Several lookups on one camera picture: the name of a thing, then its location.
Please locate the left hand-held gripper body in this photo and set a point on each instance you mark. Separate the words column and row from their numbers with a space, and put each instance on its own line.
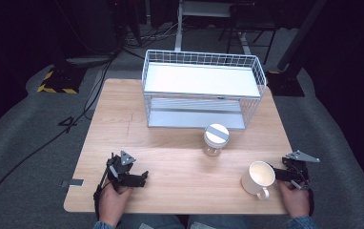
column 119, row 170

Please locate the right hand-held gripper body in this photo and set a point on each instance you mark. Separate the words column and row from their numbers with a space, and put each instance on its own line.
column 297, row 168

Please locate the white cup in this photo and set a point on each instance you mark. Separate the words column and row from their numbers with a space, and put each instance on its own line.
column 259, row 178

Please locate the person's right hand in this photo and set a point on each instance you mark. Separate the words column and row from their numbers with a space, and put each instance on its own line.
column 294, row 200

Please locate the person's left hand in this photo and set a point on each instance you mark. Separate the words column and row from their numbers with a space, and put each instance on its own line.
column 111, row 203

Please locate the grey tape strip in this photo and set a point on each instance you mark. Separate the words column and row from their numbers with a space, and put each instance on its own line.
column 73, row 183

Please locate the clear jar with white lid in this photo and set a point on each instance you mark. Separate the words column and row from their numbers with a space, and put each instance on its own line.
column 215, row 138

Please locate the black slanted stand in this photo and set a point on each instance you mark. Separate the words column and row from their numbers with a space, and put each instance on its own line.
column 293, row 63

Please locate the black yellow striped stand base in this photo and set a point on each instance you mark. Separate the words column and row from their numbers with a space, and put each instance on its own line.
column 61, row 81

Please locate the black metal chair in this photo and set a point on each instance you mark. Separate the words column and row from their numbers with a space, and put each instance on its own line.
column 250, row 22

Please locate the white desk frame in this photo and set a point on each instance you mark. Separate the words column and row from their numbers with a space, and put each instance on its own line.
column 202, row 9

